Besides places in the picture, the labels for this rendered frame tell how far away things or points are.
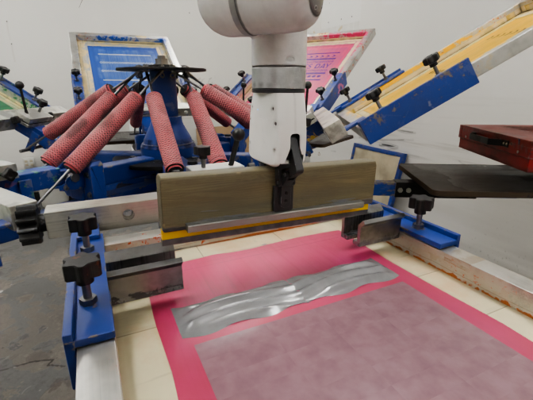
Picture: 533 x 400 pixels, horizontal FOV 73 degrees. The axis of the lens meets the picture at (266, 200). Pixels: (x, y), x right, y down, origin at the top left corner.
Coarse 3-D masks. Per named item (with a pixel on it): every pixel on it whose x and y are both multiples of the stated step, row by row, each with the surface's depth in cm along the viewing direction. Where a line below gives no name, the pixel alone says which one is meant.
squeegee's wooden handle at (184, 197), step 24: (240, 168) 51; (264, 168) 52; (312, 168) 55; (336, 168) 57; (360, 168) 59; (168, 192) 46; (192, 192) 47; (216, 192) 49; (240, 192) 50; (264, 192) 52; (312, 192) 56; (336, 192) 58; (360, 192) 60; (168, 216) 47; (192, 216) 48; (216, 216) 50
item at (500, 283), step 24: (120, 240) 64; (144, 240) 65; (216, 240) 71; (408, 240) 66; (432, 264) 62; (456, 264) 58; (480, 264) 55; (480, 288) 55; (504, 288) 51; (528, 288) 49; (528, 312) 49; (96, 360) 36; (96, 384) 33; (120, 384) 33
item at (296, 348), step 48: (192, 288) 55; (240, 288) 55; (240, 336) 45; (288, 336) 45; (336, 336) 45; (192, 384) 38; (240, 384) 38; (288, 384) 38; (336, 384) 38; (384, 384) 38
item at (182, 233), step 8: (360, 208) 63; (304, 216) 58; (312, 216) 58; (320, 216) 59; (256, 224) 54; (264, 224) 55; (176, 232) 49; (184, 232) 50; (200, 232) 51; (208, 232) 51
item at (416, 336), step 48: (288, 240) 72; (336, 240) 72; (384, 288) 55; (432, 288) 55; (384, 336) 45; (432, 336) 45; (480, 336) 45; (432, 384) 38; (480, 384) 38; (528, 384) 38
